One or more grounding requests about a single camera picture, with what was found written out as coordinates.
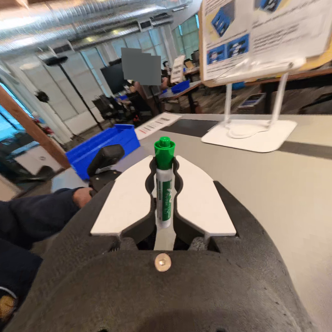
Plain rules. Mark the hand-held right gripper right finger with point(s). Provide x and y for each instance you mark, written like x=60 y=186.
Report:
x=205 y=205

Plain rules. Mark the black computer monitor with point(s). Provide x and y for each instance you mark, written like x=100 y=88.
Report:
x=111 y=78

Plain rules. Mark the green marker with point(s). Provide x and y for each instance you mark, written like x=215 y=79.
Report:
x=165 y=197

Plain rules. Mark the small smartphone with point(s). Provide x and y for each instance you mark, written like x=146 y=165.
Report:
x=251 y=100

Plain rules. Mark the silver air duct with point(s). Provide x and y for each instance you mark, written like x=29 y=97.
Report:
x=78 y=23

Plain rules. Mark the person's left forearm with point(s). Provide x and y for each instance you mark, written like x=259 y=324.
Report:
x=36 y=215

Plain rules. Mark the black office chair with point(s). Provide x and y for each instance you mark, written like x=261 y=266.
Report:
x=106 y=109

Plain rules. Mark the small printed table sign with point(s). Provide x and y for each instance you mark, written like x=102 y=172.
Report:
x=178 y=70

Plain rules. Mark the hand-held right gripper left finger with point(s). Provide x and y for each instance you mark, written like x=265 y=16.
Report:
x=122 y=205

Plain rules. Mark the black wall speaker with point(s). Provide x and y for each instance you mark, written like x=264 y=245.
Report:
x=42 y=96

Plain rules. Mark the small blue bin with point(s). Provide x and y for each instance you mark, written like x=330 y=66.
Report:
x=180 y=87

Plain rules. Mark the printed paper sheet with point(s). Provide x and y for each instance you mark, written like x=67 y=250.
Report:
x=155 y=124

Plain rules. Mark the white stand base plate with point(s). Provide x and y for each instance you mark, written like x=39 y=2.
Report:
x=249 y=135

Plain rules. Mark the large blue plastic bin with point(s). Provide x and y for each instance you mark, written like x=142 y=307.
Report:
x=104 y=148

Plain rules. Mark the person's left hand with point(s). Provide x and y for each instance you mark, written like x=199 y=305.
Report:
x=83 y=197

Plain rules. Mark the black floor lamp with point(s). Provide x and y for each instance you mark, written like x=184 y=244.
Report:
x=56 y=60

